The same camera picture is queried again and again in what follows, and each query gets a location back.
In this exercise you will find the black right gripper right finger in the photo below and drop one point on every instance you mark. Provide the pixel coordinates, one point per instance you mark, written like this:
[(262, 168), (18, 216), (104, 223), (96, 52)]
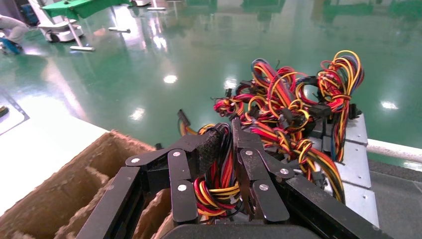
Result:
[(250, 165)]

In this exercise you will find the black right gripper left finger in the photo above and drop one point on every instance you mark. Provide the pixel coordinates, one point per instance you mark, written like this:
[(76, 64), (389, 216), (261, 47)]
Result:
[(207, 148)]

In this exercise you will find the worn cardboard box with dividers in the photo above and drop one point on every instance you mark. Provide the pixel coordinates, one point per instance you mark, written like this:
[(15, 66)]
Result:
[(66, 184)]

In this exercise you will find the far green cloth table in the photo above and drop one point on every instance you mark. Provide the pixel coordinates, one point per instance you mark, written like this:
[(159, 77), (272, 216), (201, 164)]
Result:
[(81, 48)]

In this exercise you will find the white wheeled robot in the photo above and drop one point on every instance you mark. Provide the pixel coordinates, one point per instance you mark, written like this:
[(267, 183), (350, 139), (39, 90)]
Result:
[(62, 33)]

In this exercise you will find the green tablecloth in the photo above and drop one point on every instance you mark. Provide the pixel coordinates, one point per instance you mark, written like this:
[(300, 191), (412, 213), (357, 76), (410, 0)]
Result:
[(82, 6)]

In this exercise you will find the person with grey trousers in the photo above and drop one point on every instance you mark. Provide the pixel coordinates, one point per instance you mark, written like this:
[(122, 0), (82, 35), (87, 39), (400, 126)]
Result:
[(13, 29)]

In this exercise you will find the white pipe rack frame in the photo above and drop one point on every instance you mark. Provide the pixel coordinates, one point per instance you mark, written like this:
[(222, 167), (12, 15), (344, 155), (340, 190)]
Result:
[(395, 150)]

